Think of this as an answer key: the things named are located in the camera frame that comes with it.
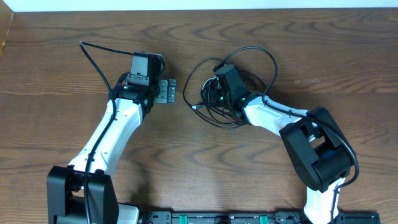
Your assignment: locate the camera cable black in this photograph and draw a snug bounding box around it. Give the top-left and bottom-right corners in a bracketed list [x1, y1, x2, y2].
[79, 40, 136, 224]
[213, 46, 360, 224]

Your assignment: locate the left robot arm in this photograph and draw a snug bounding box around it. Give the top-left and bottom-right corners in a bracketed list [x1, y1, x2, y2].
[47, 52, 176, 223]

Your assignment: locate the right camera cable black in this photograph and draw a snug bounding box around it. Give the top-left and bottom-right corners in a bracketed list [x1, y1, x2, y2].
[213, 46, 360, 224]

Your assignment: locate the left camera cable black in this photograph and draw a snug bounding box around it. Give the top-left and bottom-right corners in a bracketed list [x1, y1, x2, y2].
[79, 40, 136, 224]

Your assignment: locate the black USB cable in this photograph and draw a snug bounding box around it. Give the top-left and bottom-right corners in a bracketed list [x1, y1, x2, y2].
[182, 57, 268, 130]

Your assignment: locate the cardboard panel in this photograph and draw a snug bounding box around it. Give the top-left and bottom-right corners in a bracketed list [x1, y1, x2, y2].
[0, 0, 14, 54]

